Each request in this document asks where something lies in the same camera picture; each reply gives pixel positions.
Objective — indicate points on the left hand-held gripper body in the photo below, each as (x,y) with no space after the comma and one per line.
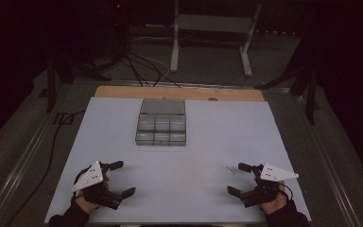
(89,176)

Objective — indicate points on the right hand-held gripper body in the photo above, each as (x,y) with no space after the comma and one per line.
(275,173)

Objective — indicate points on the small clear plastic item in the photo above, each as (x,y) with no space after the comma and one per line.
(229,170)

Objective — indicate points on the clear compartment box with lid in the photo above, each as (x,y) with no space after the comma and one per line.
(162,126)

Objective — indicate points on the person's left hand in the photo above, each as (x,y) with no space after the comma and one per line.
(86,206)

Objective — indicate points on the person's right hand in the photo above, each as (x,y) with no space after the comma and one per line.
(274,205)

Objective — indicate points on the white table mat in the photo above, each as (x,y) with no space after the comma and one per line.
(186,176)

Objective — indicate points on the black tripod stand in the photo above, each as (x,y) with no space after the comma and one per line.
(52,82)
(310,94)

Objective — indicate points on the wooden table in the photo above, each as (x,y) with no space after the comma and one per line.
(170,93)

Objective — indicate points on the grey metal stand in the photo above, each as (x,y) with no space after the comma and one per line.
(214,23)

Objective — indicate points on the metal floor rail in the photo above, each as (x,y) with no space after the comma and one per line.
(331,170)
(19,170)

